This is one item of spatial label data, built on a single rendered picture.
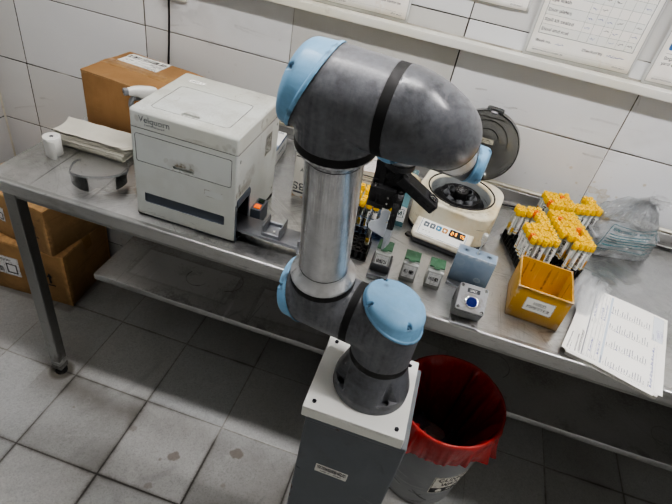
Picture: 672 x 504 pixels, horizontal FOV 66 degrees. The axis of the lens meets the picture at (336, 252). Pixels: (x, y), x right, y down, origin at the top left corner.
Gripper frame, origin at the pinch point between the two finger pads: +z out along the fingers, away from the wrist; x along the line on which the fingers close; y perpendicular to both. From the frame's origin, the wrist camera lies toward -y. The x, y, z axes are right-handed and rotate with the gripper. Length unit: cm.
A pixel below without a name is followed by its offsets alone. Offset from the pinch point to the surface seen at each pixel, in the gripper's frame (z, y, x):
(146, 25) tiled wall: -14, 99, -59
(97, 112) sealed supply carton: 7, 101, -30
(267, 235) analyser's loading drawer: 7.4, 29.7, 5.0
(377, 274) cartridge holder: 10.5, 0.1, 3.9
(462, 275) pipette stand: 8.5, -21.0, -3.0
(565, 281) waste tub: 5.3, -46.9, -8.4
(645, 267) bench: 12, -77, -37
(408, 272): 8.9, -7.3, 1.6
